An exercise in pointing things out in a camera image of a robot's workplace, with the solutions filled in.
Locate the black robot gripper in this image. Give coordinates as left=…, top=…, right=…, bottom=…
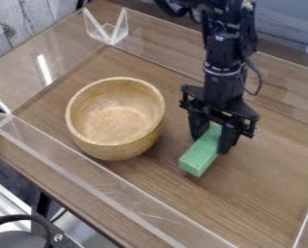
left=180, top=71, right=259, bottom=155

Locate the brown wooden bowl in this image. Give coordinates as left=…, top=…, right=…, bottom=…
left=66, top=77, right=166, bottom=161

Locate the clear acrylic tray wall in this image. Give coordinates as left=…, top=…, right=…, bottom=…
left=0, top=87, right=239, bottom=248

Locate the black metal table bracket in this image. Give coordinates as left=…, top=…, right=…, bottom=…
left=31, top=193, right=84, bottom=248

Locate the green rectangular block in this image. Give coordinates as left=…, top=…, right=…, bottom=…
left=179, top=124, right=221, bottom=177

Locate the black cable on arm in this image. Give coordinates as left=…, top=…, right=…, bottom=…
left=240, top=57, right=264, bottom=97

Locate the clear acrylic corner bracket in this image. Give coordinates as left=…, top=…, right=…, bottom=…
left=83, top=8, right=128, bottom=46

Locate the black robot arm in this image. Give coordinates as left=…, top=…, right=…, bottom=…
left=154, top=0, right=259, bottom=154

